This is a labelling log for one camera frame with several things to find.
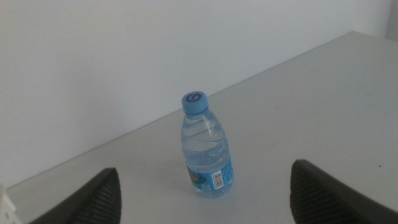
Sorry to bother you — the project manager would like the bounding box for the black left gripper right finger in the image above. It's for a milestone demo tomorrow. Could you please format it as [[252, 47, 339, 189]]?
[[289, 159, 398, 224]]

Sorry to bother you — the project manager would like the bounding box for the clear water bottle blue cap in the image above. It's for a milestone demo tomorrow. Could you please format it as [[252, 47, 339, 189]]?
[[181, 90, 234, 199]]

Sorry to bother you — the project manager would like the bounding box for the white perforated plastic basket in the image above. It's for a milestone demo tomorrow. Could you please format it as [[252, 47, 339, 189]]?
[[0, 182, 22, 224]]

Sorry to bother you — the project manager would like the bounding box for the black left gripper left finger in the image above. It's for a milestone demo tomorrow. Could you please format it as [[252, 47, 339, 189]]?
[[27, 167, 122, 224]]

